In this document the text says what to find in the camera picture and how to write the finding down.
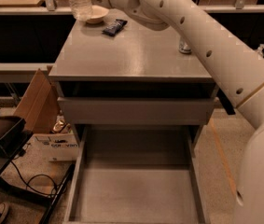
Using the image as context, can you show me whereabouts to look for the brown cardboard box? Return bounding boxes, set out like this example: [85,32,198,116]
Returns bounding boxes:
[14,69,60,133]

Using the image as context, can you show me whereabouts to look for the white printed box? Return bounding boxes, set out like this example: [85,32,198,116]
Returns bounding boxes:
[34,133,78,161]

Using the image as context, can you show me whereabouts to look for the grey shelf rail left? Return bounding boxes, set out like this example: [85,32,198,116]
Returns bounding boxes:
[0,63,52,83]

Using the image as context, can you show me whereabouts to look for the open grey middle drawer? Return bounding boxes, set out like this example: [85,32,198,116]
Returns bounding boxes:
[63,126,211,224]

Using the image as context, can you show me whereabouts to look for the black cable on floor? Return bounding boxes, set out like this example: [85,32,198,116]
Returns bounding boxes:
[9,143,68,199]

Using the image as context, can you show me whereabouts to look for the silver blue energy drink can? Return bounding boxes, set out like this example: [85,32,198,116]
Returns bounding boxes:
[179,38,192,54]

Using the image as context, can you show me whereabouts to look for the beige paper bowl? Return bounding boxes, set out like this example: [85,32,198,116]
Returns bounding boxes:
[86,5,109,24]

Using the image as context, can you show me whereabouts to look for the dark blue snack packet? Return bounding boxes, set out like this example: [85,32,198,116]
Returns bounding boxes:
[102,20,127,37]

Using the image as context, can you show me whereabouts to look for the grey drawer cabinet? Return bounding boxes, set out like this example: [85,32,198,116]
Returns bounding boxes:
[48,6,228,224]

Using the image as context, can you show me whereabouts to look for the clear plastic water bottle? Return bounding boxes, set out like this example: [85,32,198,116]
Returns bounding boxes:
[69,0,92,21]

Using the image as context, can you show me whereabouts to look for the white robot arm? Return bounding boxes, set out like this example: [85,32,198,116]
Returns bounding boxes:
[82,0,264,224]

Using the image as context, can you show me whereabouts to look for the closed grey top drawer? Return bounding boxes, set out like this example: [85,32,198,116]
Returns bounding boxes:
[58,97,214,125]

